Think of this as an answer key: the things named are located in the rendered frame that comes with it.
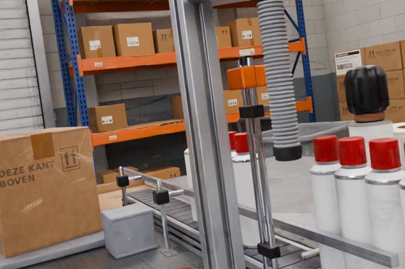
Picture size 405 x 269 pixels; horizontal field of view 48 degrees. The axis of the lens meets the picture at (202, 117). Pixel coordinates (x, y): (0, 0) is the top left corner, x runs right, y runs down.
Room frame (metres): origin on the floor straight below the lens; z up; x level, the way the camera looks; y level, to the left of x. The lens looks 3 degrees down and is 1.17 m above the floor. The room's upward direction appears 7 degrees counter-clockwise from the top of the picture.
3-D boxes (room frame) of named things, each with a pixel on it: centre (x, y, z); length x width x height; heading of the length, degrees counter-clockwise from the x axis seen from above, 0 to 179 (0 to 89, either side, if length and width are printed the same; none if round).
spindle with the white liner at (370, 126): (0.93, -0.33, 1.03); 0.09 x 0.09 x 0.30
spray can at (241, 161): (0.83, -0.07, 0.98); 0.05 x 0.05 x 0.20
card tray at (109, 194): (1.64, 0.32, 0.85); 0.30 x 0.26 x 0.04; 26
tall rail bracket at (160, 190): (1.00, 0.09, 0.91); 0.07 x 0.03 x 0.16; 116
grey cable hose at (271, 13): (0.55, -0.10, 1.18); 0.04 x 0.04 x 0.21
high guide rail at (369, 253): (0.98, 0.04, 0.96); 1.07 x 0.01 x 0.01; 26
